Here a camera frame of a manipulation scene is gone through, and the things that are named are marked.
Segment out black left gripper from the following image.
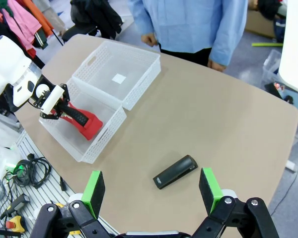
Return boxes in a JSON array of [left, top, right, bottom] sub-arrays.
[[39, 84, 90, 127]]

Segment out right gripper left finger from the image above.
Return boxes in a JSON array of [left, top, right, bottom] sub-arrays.
[[31, 170, 126, 238]]

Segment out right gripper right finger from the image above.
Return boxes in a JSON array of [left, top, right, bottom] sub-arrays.
[[188, 167, 280, 238]]

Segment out red and black tool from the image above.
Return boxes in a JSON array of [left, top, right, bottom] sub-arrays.
[[56, 101, 104, 141]]

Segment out black stapler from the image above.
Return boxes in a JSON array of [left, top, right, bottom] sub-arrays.
[[152, 154, 198, 190]]

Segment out person left forearm blue sleeve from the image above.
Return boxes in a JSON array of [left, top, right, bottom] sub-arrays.
[[208, 0, 249, 67]]

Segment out person right forearm blue sleeve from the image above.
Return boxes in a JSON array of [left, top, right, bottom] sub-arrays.
[[128, 0, 162, 38]]

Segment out person right hand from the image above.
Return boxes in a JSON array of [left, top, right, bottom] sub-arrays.
[[141, 34, 158, 48]]

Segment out person left hand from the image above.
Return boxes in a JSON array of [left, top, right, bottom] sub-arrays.
[[207, 59, 227, 73]]

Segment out white perforated plastic basket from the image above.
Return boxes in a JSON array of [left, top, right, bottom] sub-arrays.
[[71, 40, 161, 112], [38, 77, 128, 165]]

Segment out white rectangular label sticker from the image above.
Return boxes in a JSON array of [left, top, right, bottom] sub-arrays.
[[111, 73, 127, 85]]

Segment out grey handheld controller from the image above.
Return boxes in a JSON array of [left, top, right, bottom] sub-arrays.
[[0, 194, 31, 219]]

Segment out yellow emergency stop button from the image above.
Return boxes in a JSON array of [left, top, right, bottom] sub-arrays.
[[4, 215, 23, 234]]

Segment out white power strip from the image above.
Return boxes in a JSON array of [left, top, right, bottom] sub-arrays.
[[285, 160, 298, 172]]

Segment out white plastic bag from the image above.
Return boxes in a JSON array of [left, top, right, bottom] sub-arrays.
[[0, 140, 22, 179]]

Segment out black jacket on chair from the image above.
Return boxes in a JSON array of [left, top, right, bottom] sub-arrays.
[[70, 0, 124, 41]]

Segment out orange hanging garment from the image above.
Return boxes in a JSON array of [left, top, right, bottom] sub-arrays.
[[21, 0, 55, 38]]

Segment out pink hanging garment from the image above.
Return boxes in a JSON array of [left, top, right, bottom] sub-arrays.
[[0, 0, 42, 51]]

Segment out person torso blue shirt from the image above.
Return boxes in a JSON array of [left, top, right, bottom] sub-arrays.
[[144, 0, 224, 54]]

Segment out clear plastic storage bin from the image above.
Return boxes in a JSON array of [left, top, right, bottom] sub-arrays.
[[261, 49, 298, 110]]

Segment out bright green stick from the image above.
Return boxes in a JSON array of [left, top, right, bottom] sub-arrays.
[[251, 42, 284, 48]]

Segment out brown cardboard box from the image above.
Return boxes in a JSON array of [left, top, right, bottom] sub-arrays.
[[245, 9, 277, 38]]

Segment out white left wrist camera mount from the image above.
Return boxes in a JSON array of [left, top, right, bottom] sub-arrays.
[[34, 83, 66, 116]]

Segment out black cable bundle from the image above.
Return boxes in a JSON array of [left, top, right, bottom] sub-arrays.
[[1, 153, 52, 190]]

